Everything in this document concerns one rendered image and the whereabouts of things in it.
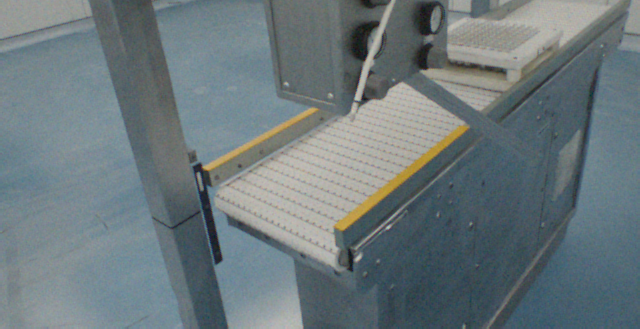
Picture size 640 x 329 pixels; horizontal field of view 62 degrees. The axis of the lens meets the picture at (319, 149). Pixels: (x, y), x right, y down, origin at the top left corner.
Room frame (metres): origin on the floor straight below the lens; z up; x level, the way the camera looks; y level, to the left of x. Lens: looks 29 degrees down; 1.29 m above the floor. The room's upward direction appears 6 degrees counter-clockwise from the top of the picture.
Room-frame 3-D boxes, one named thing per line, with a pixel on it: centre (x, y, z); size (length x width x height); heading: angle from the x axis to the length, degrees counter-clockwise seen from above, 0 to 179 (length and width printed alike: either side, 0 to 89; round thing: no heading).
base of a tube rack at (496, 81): (1.15, -0.40, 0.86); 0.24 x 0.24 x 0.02; 47
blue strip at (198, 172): (0.73, 0.19, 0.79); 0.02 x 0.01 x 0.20; 136
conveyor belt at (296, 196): (1.13, -0.38, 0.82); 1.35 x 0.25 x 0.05; 136
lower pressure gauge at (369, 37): (0.54, -0.06, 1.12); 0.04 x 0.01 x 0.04; 136
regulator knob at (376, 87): (0.53, -0.07, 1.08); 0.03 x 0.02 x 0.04; 136
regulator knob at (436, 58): (0.62, -0.15, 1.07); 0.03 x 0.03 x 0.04; 46
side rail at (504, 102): (1.03, -0.47, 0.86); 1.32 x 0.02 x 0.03; 136
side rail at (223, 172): (1.21, -0.27, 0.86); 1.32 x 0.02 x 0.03; 136
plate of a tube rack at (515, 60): (1.15, -0.40, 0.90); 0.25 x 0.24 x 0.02; 47
